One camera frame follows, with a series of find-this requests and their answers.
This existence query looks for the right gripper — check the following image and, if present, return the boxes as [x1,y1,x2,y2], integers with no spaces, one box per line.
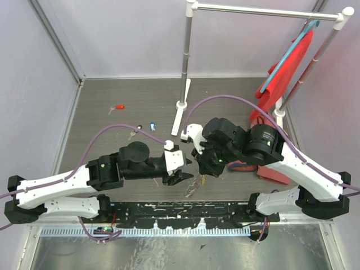
[191,137,240,178]

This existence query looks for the metal disc keyring organizer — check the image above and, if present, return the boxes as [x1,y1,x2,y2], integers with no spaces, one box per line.
[184,174,203,198]

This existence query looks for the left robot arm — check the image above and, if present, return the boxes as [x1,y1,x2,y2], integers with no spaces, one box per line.
[4,141,193,224]

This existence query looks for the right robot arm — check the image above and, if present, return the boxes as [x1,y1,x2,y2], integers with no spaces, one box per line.
[181,118,351,222]

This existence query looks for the blue key tag with key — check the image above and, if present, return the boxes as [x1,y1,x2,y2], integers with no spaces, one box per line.
[150,122,156,132]

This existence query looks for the key with black tag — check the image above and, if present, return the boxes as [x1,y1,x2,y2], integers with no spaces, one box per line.
[128,125,142,141]

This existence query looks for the red cloth on hanger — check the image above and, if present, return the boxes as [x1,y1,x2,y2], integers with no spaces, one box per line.
[255,30,313,112]

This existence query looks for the key with small red tag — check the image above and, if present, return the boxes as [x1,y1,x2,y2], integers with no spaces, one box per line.
[108,105,125,115]

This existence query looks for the blue clothes hanger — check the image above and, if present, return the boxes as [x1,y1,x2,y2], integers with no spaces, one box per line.
[260,20,320,93]

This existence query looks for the white clothes rack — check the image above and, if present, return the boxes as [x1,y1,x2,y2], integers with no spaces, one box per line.
[171,1,355,136]

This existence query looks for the white slotted cable duct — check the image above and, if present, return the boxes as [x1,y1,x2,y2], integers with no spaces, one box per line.
[39,226,251,237]

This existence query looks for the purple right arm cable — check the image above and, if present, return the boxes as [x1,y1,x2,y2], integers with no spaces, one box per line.
[182,94,360,242]

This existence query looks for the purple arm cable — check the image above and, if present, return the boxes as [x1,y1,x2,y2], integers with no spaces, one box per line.
[0,123,168,256]
[182,94,360,242]

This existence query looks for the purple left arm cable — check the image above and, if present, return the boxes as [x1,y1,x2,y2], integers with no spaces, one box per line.
[0,123,168,256]

